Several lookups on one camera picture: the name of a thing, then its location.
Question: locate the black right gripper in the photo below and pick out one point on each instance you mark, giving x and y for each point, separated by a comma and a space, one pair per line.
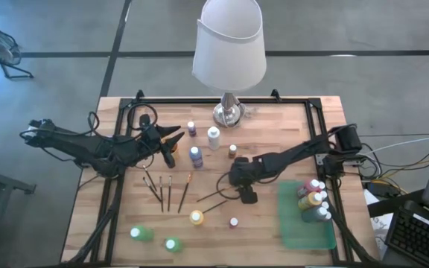
242, 173

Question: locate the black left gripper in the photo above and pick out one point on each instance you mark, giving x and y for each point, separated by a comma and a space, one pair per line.
151, 137

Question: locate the thin orange bristle paintbrush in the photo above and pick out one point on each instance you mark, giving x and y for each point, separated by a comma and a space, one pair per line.
214, 207

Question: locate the large pink paint bottle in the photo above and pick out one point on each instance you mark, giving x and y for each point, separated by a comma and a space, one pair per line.
305, 189

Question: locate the large yellow paint bottle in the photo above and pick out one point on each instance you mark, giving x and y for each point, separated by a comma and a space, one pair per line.
305, 203
196, 217

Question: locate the dark green paint bottle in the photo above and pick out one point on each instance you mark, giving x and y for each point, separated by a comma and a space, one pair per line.
311, 215

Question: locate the small pink paint bottle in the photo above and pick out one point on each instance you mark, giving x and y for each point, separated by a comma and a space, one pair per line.
323, 194

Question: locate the small magenta paint bottle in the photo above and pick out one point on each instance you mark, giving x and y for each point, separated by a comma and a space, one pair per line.
325, 204

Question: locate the small red paint bottle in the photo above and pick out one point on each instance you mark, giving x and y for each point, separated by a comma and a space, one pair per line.
328, 216
233, 222

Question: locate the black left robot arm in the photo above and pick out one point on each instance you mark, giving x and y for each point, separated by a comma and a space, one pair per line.
69, 143

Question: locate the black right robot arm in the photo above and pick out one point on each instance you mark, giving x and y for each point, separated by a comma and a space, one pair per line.
292, 153

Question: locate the small purple paint bottle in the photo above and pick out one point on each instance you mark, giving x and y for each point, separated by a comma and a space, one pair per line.
191, 130

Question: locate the small ochre paint bottle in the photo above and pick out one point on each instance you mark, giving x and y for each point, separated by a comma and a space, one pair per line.
232, 150

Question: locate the large purple paint bottle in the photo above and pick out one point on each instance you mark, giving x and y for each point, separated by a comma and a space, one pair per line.
196, 158

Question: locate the large white paint bottle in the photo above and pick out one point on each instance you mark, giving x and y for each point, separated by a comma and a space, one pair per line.
213, 140

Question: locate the light green paint bottle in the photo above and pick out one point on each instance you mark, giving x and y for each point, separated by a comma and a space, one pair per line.
141, 233
173, 244

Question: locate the teal plastic bin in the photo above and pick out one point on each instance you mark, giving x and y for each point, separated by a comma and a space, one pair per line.
296, 231

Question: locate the silver table lamp white shade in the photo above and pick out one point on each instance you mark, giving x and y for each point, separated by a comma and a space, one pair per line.
229, 48

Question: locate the black power strip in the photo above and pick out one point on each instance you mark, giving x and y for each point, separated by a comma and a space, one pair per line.
384, 188

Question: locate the white papers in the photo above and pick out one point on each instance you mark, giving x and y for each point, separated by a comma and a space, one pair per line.
380, 227

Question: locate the dark metal stand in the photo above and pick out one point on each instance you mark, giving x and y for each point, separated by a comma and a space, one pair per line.
2, 182

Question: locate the black keyboard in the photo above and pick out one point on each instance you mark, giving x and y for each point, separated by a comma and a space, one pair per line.
419, 238

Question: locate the black frame clamp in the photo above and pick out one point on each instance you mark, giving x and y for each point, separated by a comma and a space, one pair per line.
139, 94
275, 94

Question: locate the black aluminium table frame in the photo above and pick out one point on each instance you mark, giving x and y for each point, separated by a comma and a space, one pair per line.
218, 100

